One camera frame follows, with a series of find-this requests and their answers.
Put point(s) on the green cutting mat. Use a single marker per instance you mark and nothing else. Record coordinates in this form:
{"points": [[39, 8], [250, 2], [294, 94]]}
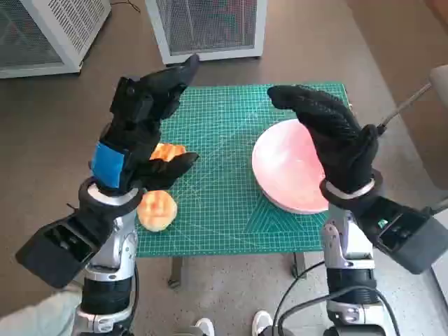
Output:
{"points": [[217, 140]]}

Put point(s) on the grey chair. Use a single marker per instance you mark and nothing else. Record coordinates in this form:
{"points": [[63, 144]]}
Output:
{"points": [[441, 105]]}

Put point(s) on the white shoe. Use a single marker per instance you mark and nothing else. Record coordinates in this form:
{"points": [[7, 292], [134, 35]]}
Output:
{"points": [[204, 327], [262, 322]]}

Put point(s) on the white desk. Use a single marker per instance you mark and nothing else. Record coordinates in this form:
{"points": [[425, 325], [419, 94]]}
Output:
{"points": [[441, 290]]}

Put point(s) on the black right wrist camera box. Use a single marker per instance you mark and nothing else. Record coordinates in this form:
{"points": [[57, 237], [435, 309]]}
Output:
{"points": [[409, 238]]}

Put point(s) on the pink bowl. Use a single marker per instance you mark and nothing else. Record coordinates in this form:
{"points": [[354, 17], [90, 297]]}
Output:
{"points": [[280, 168]]}

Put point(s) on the white mesh cabinet with louvres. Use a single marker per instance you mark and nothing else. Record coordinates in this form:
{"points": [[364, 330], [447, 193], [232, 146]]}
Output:
{"points": [[70, 28]]}

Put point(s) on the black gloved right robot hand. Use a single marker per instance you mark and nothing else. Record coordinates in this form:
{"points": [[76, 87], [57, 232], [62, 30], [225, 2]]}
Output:
{"points": [[336, 133]]}

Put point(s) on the orange braided toy bread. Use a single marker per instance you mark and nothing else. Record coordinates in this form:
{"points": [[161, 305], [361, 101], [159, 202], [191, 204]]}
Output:
{"points": [[168, 151]]}

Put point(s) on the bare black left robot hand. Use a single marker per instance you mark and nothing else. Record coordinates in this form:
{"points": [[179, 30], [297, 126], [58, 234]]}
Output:
{"points": [[140, 140]]}

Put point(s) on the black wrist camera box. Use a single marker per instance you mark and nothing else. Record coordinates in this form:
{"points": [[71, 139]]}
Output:
{"points": [[59, 248], [409, 238]]}

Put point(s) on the person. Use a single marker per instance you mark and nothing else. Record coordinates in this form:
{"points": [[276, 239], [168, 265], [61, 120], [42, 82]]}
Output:
{"points": [[35, 315]]}

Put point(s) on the pale round toy bread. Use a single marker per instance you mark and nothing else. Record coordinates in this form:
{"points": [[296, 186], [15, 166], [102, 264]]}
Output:
{"points": [[157, 210]]}

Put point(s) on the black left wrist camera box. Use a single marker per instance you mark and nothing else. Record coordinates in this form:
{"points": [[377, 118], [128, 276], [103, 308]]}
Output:
{"points": [[59, 248]]}

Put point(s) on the metal table leg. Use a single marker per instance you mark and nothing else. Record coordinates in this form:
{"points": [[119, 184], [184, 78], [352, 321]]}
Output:
{"points": [[175, 273], [299, 264]]}

